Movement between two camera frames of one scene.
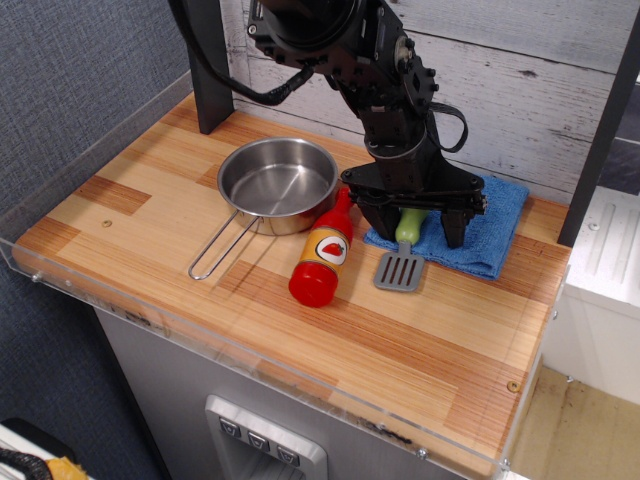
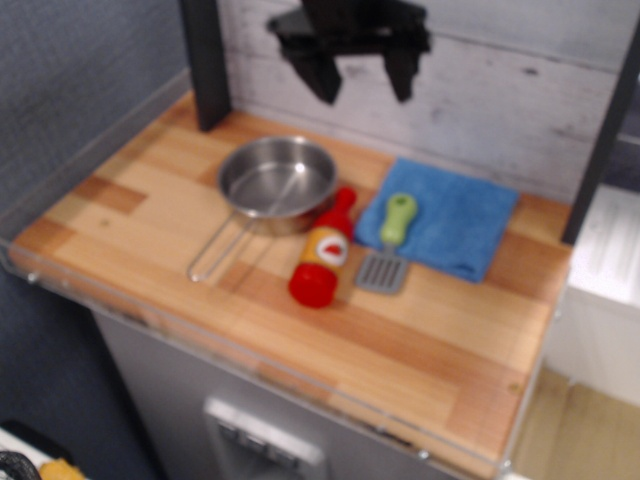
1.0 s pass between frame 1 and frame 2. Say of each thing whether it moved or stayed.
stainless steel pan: stayed
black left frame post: stayed
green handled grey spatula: moved
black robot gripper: moved
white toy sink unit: stayed
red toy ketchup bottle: stayed
